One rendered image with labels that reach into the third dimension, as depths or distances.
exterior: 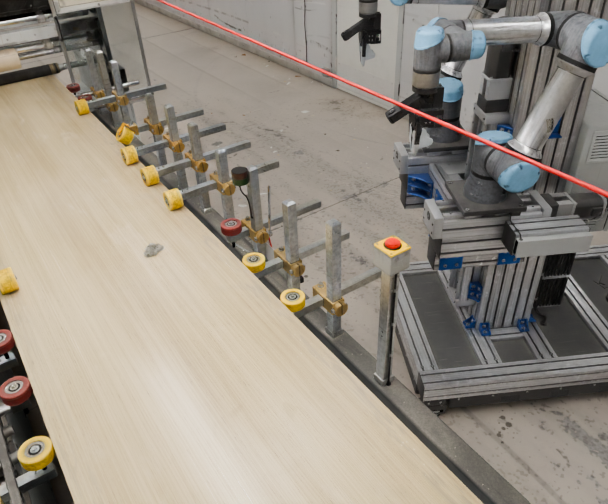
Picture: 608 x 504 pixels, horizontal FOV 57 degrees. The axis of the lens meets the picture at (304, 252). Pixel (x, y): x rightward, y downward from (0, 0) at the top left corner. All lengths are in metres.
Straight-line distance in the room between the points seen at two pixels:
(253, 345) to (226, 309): 0.19
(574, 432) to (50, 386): 2.08
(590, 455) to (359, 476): 1.50
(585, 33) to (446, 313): 1.48
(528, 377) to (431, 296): 0.63
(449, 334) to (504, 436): 0.49
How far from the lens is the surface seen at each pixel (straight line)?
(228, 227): 2.16
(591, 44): 1.82
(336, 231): 1.69
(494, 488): 1.67
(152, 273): 2.01
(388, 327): 1.65
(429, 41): 1.60
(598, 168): 2.38
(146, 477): 1.46
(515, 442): 2.66
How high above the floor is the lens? 2.08
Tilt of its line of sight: 36 degrees down
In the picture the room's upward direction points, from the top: 3 degrees counter-clockwise
